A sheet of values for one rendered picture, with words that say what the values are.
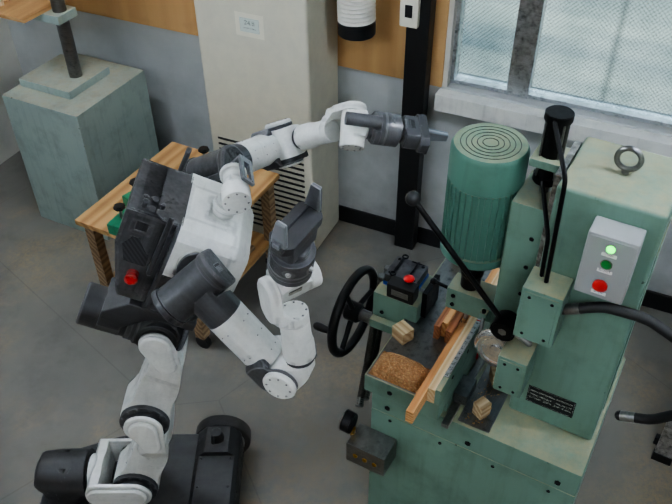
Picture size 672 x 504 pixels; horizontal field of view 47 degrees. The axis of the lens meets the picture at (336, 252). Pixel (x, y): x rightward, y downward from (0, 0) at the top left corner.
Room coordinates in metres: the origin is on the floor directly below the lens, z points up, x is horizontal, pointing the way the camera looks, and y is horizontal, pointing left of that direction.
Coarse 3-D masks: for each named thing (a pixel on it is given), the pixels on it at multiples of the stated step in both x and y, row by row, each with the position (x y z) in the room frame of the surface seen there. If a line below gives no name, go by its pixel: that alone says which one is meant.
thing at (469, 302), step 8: (456, 280) 1.47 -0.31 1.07; (448, 288) 1.44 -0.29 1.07; (456, 288) 1.44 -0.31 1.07; (488, 288) 1.44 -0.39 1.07; (448, 296) 1.44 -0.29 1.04; (456, 296) 1.43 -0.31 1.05; (464, 296) 1.42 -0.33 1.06; (472, 296) 1.41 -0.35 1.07; (480, 296) 1.41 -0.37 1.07; (488, 296) 1.41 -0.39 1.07; (448, 304) 1.44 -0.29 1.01; (456, 304) 1.43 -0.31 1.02; (464, 304) 1.42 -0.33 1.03; (472, 304) 1.41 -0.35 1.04; (480, 304) 1.40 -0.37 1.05; (464, 312) 1.42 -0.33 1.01; (472, 312) 1.41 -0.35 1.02; (488, 320) 1.38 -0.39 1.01
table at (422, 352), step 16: (448, 272) 1.69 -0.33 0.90; (384, 320) 1.52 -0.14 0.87; (432, 320) 1.49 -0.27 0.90; (416, 336) 1.43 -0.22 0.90; (432, 336) 1.43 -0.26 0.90; (400, 352) 1.37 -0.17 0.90; (416, 352) 1.37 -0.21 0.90; (432, 352) 1.37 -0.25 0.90; (464, 368) 1.35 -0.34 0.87; (368, 384) 1.29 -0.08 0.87; (384, 384) 1.27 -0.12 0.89; (400, 400) 1.25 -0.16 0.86; (448, 400) 1.26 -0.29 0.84; (432, 416) 1.20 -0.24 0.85
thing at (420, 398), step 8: (496, 272) 1.64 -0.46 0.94; (488, 280) 1.61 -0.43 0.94; (456, 328) 1.42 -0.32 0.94; (456, 336) 1.39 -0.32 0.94; (448, 344) 1.36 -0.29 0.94; (448, 352) 1.34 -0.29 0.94; (440, 360) 1.31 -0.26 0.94; (432, 368) 1.28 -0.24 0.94; (432, 376) 1.26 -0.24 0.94; (424, 384) 1.23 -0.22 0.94; (424, 392) 1.21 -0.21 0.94; (416, 400) 1.18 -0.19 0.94; (424, 400) 1.20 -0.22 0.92; (408, 408) 1.16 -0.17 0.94; (416, 408) 1.16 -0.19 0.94; (408, 416) 1.15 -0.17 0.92; (416, 416) 1.16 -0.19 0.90
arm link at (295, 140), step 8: (280, 128) 1.86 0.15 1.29; (288, 128) 1.86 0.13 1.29; (296, 128) 1.86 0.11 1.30; (304, 128) 1.83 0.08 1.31; (312, 128) 1.81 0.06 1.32; (280, 136) 1.84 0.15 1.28; (288, 136) 1.84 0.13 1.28; (296, 136) 1.83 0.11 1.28; (304, 136) 1.81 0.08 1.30; (312, 136) 1.80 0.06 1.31; (280, 144) 1.83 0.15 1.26; (288, 144) 1.83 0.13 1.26; (296, 144) 1.83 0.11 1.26; (304, 144) 1.81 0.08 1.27; (312, 144) 1.80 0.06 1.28; (320, 144) 1.80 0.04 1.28; (288, 152) 1.82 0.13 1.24; (296, 152) 1.83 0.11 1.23; (304, 152) 1.85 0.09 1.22; (288, 160) 1.81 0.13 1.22; (296, 160) 1.81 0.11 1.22
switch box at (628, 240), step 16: (592, 224) 1.19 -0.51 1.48; (608, 224) 1.19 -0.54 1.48; (624, 224) 1.19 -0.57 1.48; (592, 240) 1.16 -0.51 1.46; (608, 240) 1.15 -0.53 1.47; (624, 240) 1.14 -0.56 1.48; (640, 240) 1.14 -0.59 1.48; (592, 256) 1.16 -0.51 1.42; (624, 256) 1.13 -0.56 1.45; (592, 272) 1.15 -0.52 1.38; (624, 272) 1.12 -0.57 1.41; (576, 288) 1.16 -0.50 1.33; (592, 288) 1.15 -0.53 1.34; (608, 288) 1.13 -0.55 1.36; (624, 288) 1.12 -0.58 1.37
